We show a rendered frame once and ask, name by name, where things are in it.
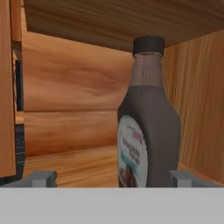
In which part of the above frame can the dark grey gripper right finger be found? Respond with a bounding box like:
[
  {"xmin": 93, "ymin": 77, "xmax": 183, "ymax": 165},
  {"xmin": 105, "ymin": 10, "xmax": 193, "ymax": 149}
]
[{"xmin": 169, "ymin": 170, "xmax": 221, "ymax": 188}]

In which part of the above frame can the wooden cabinet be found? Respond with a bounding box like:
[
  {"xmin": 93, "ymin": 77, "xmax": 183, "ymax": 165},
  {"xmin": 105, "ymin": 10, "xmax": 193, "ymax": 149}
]
[{"xmin": 10, "ymin": 0, "xmax": 224, "ymax": 188}]

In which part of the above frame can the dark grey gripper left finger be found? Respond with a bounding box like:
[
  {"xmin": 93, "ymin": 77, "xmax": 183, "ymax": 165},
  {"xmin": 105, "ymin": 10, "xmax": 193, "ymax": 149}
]
[{"xmin": 4, "ymin": 171, "xmax": 58, "ymax": 188}]

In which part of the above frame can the dark brown syrup bottle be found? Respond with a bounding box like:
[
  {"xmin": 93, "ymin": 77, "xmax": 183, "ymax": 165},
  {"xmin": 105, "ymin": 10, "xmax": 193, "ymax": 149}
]
[{"xmin": 116, "ymin": 35, "xmax": 182, "ymax": 188}]

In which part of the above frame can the wooden cabinet door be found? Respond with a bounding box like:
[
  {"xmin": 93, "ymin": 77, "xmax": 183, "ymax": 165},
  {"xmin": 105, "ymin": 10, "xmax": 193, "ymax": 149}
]
[{"xmin": 0, "ymin": 0, "xmax": 18, "ymax": 179}]

